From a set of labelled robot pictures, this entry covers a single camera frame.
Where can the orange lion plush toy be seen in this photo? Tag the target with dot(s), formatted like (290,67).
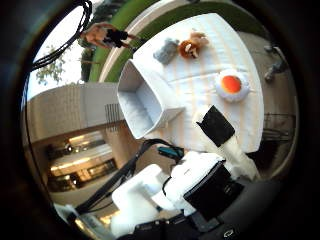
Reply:
(191,46)

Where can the white fabric container box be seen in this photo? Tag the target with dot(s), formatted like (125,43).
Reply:
(140,110)

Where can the white striped tablecloth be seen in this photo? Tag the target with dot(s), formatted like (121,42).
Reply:
(200,76)

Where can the grey plush toy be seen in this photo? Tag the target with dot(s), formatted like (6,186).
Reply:
(165,50)

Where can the fried egg plush toy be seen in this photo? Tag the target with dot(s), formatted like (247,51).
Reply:
(232,86)

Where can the person in blue shirt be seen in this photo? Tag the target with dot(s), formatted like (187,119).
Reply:
(275,69)

